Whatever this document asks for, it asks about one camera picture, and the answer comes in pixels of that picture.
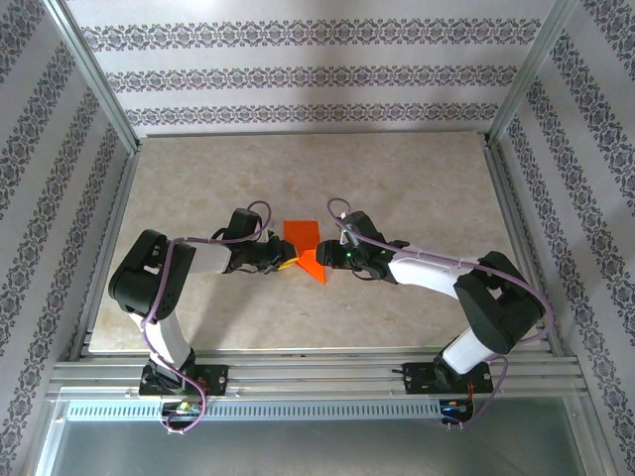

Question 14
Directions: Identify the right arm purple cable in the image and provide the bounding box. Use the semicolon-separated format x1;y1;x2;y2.
325;197;556;431

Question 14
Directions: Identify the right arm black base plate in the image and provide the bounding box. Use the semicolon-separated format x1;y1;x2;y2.
402;361;493;397

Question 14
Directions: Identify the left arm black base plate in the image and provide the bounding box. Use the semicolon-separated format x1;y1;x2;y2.
138;364;230;398

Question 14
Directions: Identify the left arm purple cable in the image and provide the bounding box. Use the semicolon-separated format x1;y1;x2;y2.
140;199;273;436

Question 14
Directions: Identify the slotted grey cable duct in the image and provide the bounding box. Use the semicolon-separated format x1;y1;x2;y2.
63;400;477;422

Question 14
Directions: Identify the thin aluminium frame rail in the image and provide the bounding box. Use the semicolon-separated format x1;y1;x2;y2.
140;129;490;141

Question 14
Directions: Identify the aluminium frame post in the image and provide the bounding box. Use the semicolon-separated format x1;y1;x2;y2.
43;0;141;156
486;0;581;148

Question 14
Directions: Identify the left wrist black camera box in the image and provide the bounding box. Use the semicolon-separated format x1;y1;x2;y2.
226;207;264;243

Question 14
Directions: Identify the orange paper sheet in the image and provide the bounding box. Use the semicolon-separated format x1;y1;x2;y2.
282;218;328;287

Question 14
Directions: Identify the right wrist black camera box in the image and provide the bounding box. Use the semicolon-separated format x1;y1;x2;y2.
340;210;384;248

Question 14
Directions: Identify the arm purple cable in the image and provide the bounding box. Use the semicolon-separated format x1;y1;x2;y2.
325;197;556;431
140;199;273;436

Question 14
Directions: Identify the wide aluminium base rail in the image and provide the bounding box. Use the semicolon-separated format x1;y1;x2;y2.
47;349;589;401

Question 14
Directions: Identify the small electronics board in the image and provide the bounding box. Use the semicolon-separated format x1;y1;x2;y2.
440;399;475;417
161;401;204;417

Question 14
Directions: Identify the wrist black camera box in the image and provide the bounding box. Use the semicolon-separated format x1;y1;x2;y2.
226;207;264;243
340;210;384;248

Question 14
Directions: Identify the grey metal sheet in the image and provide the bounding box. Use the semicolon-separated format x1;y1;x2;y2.
34;396;604;476

